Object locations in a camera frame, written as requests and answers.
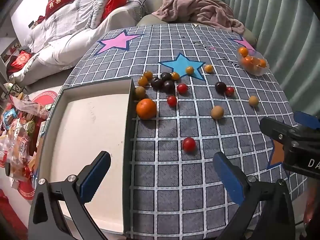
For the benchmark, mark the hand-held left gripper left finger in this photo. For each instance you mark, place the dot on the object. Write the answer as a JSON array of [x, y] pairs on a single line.
[[96, 172]]

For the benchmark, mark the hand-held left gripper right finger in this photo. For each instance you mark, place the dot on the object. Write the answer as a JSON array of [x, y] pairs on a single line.
[[228, 177]]

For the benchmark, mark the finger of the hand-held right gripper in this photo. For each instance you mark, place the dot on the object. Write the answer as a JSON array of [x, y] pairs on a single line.
[[277, 130], [308, 121]]

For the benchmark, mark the white cardboard tray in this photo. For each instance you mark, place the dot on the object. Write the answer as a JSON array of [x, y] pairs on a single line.
[[95, 135]]

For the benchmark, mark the brown longan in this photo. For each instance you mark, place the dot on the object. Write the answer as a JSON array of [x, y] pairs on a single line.
[[140, 92], [253, 101], [217, 112]]

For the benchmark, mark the red cherry tomato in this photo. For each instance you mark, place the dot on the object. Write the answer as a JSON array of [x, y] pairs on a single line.
[[229, 91], [182, 88], [188, 144], [172, 100]]

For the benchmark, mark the dark purple plum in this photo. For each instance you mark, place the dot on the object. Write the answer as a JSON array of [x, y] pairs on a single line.
[[220, 87], [156, 82], [166, 75], [169, 86]]

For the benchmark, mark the orange mandarin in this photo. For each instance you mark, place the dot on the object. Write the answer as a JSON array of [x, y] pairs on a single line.
[[146, 108]]

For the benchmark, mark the person's right forearm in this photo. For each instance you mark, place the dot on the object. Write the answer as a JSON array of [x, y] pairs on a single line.
[[312, 212]]

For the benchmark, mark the grey checked star tablecloth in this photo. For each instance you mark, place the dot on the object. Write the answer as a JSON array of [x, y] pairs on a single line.
[[175, 180]]

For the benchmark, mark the clear plastic bag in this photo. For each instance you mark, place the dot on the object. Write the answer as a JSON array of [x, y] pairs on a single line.
[[257, 71]]

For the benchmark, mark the small bagged orange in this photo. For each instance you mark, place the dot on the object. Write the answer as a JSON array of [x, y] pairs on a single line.
[[247, 61], [262, 62], [243, 51]]

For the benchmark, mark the pile of snack packets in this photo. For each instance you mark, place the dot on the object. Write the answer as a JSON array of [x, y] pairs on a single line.
[[17, 130]]

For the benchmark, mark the red round mat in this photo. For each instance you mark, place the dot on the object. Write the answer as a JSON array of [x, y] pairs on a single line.
[[46, 97]]

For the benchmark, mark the small yellow kumquat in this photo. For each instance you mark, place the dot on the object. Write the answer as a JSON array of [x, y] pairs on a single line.
[[208, 68], [142, 81], [175, 75], [148, 74], [190, 70]]

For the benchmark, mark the pale green curtain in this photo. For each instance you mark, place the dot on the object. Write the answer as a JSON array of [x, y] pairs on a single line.
[[280, 30]]

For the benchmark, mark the white covered sofa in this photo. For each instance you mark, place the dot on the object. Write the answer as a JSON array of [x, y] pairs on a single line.
[[62, 45]]

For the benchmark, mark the red patterned cushion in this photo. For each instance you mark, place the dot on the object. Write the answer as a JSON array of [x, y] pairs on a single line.
[[22, 58]]

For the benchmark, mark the pink crumpled blanket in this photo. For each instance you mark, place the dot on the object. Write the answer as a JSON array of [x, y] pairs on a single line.
[[197, 7]]

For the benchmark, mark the grey striped blanket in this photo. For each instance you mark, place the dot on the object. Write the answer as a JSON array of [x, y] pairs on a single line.
[[82, 7]]

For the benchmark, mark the plain red pillow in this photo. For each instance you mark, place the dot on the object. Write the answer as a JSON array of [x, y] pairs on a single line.
[[113, 5]]

